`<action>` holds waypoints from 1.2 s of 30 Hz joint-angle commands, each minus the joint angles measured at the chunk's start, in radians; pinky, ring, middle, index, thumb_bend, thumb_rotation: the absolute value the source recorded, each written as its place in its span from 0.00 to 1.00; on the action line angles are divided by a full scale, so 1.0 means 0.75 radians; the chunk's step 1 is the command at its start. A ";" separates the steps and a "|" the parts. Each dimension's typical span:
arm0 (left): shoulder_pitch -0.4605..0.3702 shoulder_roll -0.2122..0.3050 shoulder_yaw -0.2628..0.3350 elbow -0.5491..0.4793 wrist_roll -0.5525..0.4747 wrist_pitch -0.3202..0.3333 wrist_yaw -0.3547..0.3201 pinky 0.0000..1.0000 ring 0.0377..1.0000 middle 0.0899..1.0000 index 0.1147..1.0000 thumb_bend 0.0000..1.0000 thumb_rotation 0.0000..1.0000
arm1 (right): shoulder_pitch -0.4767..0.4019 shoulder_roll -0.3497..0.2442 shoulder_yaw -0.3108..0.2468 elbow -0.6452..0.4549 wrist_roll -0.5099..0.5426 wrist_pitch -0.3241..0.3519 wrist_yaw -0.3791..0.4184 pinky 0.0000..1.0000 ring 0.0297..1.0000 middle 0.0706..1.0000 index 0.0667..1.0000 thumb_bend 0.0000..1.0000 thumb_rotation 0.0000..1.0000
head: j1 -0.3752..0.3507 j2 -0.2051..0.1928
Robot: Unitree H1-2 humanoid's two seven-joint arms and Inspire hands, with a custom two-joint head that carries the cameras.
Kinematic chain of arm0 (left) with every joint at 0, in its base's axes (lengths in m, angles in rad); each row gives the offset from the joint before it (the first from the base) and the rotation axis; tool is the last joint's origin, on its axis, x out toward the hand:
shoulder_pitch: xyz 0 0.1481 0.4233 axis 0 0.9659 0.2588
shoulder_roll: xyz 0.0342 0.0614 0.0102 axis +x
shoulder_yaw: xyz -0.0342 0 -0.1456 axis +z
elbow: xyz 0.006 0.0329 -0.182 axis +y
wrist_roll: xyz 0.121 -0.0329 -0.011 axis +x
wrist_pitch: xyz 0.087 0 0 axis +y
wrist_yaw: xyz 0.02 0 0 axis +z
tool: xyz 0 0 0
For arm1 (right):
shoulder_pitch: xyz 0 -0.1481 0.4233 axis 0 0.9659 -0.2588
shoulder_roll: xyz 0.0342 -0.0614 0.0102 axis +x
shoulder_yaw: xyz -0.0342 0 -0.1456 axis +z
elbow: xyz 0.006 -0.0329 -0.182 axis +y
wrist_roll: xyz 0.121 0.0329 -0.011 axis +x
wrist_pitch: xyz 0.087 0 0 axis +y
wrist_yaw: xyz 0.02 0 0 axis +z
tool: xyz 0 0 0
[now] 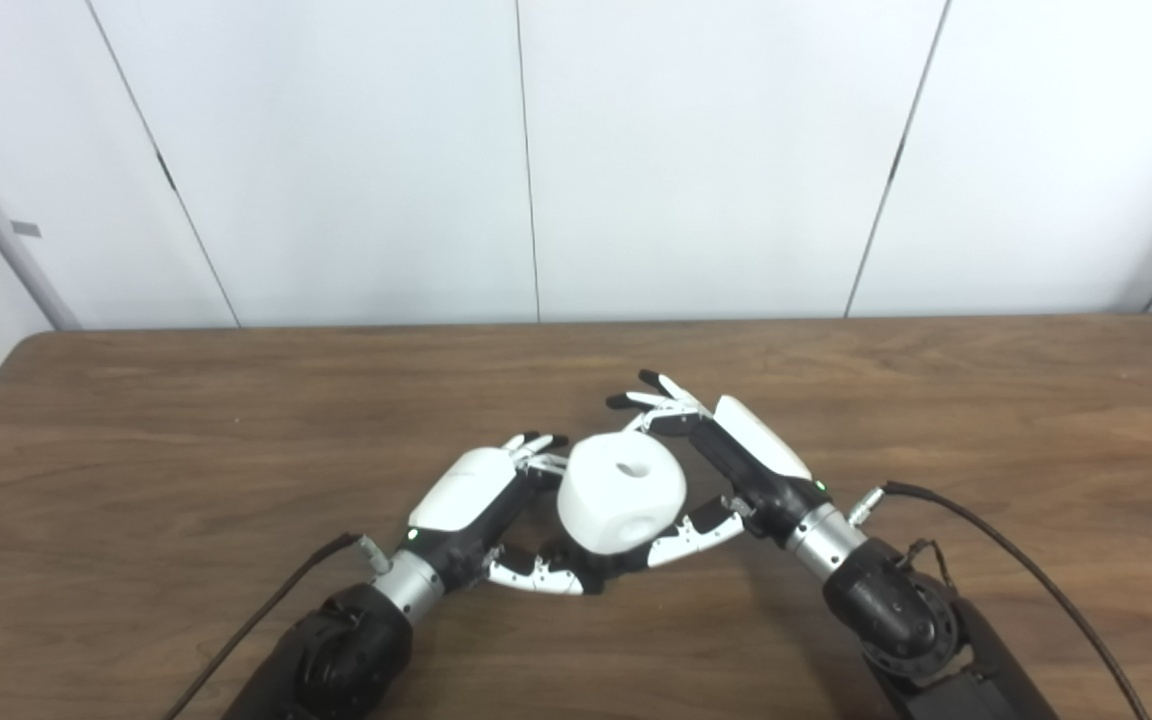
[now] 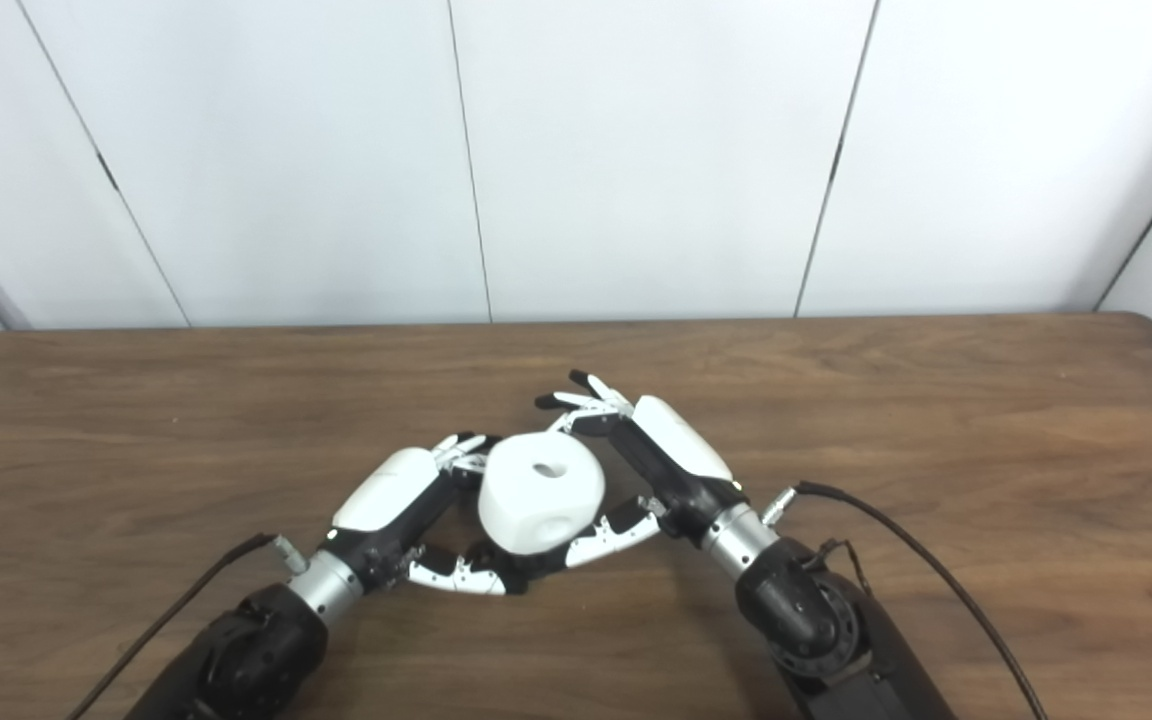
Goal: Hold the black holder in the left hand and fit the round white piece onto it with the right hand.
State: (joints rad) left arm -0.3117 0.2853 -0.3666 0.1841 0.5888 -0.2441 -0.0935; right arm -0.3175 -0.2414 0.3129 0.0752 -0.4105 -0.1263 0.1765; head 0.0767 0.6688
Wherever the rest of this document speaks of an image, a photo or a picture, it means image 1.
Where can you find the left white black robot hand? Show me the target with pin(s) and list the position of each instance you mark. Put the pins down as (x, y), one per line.
(466, 490)

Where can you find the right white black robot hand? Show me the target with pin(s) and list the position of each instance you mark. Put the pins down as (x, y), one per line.
(756, 455)

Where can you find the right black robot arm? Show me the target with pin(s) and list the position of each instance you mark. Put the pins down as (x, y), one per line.
(896, 620)

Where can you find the small grey wall label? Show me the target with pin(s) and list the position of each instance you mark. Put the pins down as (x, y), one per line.
(26, 229)

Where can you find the round white plastic piece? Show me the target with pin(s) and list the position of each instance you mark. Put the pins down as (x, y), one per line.
(601, 500)

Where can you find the grey wall corner post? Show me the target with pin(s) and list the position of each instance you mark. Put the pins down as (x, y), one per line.
(6, 240)

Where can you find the black plastic holder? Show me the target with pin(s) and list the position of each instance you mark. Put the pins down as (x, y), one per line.
(618, 566)

